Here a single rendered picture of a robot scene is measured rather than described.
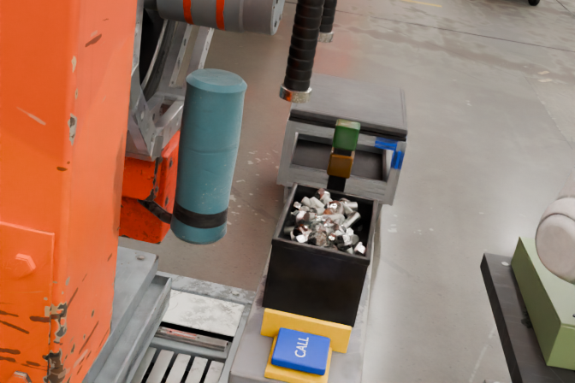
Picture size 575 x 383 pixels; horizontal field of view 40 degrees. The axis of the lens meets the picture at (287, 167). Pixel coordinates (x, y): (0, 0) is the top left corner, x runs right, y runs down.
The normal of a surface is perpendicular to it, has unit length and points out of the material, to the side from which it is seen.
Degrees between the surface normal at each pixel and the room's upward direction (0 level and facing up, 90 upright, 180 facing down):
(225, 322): 0
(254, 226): 0
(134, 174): 80
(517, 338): 0
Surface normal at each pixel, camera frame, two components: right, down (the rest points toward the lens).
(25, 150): -0.14, 0.39
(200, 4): -0.18, 0.65
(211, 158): 0.18, 0.46
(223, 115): 0.40, 0.40
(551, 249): -0.85, 0.15
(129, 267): 0.15, -0.90
